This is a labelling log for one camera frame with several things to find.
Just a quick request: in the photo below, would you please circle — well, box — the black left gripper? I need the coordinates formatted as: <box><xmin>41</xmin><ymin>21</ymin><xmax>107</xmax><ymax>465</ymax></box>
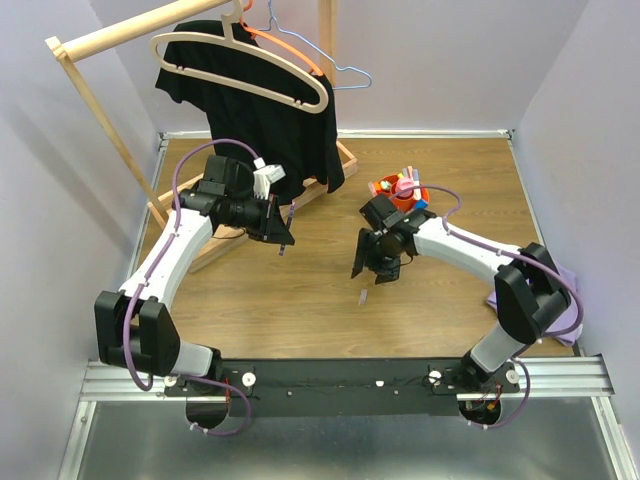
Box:
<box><xmin>225</xmin><ymin>191</ymin><xmax>296</xmax><ymax>244</ymax></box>

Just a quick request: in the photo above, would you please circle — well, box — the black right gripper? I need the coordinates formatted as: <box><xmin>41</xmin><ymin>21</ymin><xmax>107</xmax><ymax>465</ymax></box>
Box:
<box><xmin>351</xmin><ymin>226</ymin><xmax>402</xmax><ymax>284</ymax></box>

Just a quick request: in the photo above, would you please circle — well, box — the dark purple pen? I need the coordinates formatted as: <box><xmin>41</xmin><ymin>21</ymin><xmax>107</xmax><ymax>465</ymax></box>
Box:
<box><xmin>278</xmin><ymin>200</ymin><xmax>296</xmax><ymax>257</ymax></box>

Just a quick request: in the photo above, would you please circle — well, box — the orange round pen organizer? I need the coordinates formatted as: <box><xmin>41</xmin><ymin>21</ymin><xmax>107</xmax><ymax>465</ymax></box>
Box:
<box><xmin>373</xmin><ymin>173</ymin><xmax>430</xmax><ymax>213</ymax></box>

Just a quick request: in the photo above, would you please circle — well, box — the pink lidded pen tube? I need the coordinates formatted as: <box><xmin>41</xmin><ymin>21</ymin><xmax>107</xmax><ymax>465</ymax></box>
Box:
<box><xmin>393</xmin><ymin>177</ymin><xmax>416</xmax><ymax>199</ymax></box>

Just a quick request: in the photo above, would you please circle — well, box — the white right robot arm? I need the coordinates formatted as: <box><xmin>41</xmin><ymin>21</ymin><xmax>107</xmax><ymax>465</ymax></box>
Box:
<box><xmin>352</xmin><ymin>195</ymin><xmax>572</xmax><ymax>392</ymax></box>

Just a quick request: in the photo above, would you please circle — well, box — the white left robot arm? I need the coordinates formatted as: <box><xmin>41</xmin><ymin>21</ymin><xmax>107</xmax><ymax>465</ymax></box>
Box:
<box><xmin>94</xmin><ymin>155</ymin><xmax>295</xmax><ymax>395</ymax></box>

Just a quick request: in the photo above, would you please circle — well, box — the black t-shirt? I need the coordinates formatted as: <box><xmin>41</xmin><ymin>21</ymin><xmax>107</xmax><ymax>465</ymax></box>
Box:
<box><xmin>156</xmin><ymin>42</ymin><xmax>345</xmax><ymax>204</ymax></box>

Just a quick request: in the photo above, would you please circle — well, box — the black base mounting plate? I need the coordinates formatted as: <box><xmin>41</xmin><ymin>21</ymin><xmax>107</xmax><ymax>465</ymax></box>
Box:
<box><xmin>164</xmin><ymin>356</ymin><xmax>521</xmax><ymax>418</ymax></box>

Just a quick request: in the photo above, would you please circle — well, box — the orange hanger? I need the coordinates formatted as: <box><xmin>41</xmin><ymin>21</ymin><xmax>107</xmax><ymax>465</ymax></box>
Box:
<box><xmin>240</xmin><ymin>19</ymin><xmax>324</xmax><ymax>76</ymax></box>

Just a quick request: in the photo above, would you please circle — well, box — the beige plastic hanger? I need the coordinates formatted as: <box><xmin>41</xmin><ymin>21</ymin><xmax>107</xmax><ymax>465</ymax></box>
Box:
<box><xmin>149</xmin><ymin>0</ymin><xmax>329</xmax><ymax>115</ymax></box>

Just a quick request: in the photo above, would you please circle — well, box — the purple cloth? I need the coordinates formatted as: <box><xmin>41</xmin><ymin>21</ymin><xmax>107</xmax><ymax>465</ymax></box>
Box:
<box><xmin>486</xmin><ymin>261</ymin><xmax>581</xmax><ymax>345</ymax></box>

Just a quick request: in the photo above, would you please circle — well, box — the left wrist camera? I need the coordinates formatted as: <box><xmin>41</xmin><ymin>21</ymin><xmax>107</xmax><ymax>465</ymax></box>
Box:
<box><xmin>253</xmin><ymin>157</ymin><xmax>286</xmax><ymax>200</ymax></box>

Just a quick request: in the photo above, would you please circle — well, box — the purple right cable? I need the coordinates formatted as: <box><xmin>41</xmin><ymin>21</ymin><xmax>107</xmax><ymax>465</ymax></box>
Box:
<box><xmin>387</xmin><ymin>184</ymin><xmax>585</xmax><ymax>431</ymax></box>

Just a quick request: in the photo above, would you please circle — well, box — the purple cable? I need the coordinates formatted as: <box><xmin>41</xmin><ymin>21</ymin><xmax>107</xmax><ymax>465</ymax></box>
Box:
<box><xmin>122</xmin><ymin>138</ymin><xmax>266</xmax><ymax>437</ymax></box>
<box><xmin>387</xmin><ymin>184</ymin><xmax>585</xmax><ymax>431</ymax></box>

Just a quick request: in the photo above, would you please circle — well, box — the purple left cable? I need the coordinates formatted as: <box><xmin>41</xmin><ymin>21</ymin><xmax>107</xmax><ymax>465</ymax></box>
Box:
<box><xmin>122</xmin><ymin>138</ymin><xmax>266</xmax><ymax>437</ymax></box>

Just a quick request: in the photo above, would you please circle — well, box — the blue wire hanger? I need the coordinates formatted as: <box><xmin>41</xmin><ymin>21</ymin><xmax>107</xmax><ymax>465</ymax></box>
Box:
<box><xmin>265</xmin><ymin>1</ymin><xmax>373</xmax><ymax>92</ymax></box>

